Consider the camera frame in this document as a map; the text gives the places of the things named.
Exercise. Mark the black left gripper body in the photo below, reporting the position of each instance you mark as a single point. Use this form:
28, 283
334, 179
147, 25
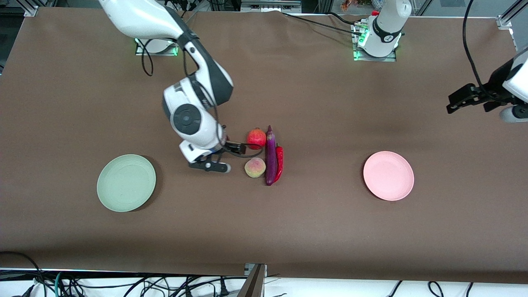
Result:
493, 93

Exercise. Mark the red pomegranate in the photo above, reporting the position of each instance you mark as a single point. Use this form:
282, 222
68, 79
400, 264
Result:
257, 139

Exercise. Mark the pink yellow peach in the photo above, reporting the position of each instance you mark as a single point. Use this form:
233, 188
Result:
255, 168

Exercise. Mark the long purple eggplant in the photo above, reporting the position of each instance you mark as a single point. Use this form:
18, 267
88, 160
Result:
270, 159

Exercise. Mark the red chili pepper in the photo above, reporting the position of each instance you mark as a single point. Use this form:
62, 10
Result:
279, 159

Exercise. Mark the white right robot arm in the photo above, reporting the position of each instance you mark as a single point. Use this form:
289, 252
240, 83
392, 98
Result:
136, 18

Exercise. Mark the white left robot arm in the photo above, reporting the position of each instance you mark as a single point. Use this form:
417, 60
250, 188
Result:
385, 24

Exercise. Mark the brown table cover sheet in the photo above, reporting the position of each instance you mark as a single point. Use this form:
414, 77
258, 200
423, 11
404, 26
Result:
264, 231

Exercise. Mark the light green round plate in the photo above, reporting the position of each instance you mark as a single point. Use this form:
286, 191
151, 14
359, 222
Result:
126, 183

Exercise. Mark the pink round plate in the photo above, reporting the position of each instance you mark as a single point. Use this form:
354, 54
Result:
387, 175

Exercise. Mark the grey metal device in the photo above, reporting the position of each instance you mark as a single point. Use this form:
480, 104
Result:
270, 6

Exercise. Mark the orange background object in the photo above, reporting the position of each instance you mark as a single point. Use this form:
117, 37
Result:
345, 5

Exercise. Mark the aluminium frame corner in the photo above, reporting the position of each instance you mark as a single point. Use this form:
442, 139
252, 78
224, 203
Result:
29, 10
505, 20

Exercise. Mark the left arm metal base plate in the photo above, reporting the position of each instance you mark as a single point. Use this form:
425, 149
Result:
371, 59

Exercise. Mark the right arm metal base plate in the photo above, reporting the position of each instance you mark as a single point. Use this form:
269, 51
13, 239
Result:
159, 53

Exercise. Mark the aluminium profile post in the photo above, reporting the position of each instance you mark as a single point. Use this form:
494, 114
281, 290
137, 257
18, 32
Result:
253, 284

